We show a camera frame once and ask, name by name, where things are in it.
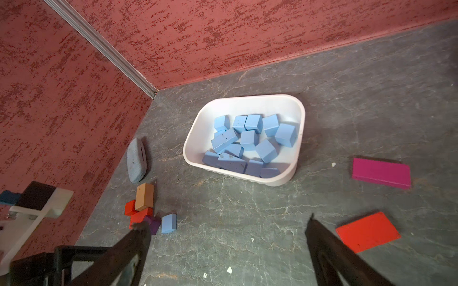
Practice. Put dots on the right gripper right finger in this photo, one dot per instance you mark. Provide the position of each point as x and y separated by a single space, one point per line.
333 260

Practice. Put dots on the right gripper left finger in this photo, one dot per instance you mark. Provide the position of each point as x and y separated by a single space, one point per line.
123 263

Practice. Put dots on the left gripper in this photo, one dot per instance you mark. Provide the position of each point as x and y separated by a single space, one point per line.
51 269

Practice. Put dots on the red block right cluster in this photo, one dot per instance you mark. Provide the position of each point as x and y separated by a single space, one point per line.
368 232

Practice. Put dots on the long red block left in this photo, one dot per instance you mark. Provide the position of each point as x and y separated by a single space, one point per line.
138 217

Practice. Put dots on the purple cube block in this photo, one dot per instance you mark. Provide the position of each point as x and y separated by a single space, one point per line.
153 223

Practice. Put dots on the small red block left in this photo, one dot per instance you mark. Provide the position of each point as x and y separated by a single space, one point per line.
130 208

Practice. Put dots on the blue cube block left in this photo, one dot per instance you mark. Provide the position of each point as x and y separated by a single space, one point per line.
169 223

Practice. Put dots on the tan wooden block left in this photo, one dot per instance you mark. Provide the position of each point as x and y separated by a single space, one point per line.
144 197

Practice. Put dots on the magenta flat block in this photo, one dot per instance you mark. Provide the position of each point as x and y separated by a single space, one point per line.
381 172

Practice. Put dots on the white plastic tray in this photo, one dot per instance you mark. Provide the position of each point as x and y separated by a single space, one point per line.
289 109

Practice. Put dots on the long blue block right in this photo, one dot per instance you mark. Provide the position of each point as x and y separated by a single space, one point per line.
231 163

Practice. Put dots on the long blue block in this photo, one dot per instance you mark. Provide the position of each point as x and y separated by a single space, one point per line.
222 141
231 163

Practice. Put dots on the long blue block left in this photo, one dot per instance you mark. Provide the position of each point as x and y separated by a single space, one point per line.
222 141

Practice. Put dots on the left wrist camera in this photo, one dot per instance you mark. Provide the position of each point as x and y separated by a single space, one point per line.
37 202

